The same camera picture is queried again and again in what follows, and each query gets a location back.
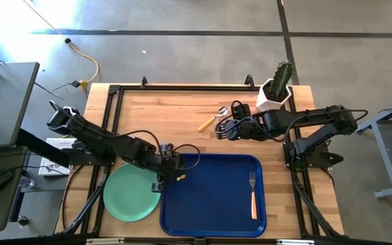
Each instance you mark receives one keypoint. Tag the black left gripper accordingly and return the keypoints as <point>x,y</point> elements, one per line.
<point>167,165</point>

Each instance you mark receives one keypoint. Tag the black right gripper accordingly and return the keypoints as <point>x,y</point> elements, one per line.
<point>247,129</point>

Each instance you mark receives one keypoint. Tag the mint green plate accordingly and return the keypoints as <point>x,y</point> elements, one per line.
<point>128,197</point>

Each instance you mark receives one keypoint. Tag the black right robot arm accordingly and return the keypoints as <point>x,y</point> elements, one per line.
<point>318,117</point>

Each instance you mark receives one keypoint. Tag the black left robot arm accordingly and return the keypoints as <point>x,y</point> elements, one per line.
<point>97,139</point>

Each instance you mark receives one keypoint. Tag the blue plastic tray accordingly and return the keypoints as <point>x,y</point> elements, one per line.
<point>213,204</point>

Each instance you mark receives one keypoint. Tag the white hexagonal plant pot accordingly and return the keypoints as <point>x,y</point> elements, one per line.
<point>264,102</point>

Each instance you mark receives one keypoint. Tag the white printed box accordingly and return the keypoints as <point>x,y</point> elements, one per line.
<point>49,170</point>

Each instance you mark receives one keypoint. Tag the black diagonal beam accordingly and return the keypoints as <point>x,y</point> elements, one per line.
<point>39,146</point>

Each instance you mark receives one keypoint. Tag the black power plug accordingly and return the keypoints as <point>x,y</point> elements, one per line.
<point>75,83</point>

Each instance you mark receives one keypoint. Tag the clear water bottle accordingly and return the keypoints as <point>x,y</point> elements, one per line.
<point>27,183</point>

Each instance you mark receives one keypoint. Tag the black chair caster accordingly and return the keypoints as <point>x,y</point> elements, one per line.
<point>22,220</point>

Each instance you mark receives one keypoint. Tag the black round floor plug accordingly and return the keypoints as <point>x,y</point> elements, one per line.
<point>67,41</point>

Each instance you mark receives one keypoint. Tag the grey desk top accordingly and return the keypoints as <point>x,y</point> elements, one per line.
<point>5,102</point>

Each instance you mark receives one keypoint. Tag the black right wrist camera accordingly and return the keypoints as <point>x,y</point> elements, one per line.
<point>241,109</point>

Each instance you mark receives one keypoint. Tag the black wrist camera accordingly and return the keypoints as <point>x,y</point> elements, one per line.
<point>167,148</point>
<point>241,109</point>

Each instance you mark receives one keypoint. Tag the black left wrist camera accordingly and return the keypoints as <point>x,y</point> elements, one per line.
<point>167,148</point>

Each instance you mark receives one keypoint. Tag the black frame clamp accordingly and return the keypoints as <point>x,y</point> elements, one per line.
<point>144,82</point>
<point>249,81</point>

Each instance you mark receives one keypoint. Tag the black aluminium table frame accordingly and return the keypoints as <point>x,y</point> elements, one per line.
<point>182,87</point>

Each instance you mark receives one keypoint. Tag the silver metal bracket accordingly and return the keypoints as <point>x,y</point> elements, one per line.
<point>294,242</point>
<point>104,241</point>

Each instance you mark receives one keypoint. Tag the grey metal table frame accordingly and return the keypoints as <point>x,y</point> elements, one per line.
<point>386,163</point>

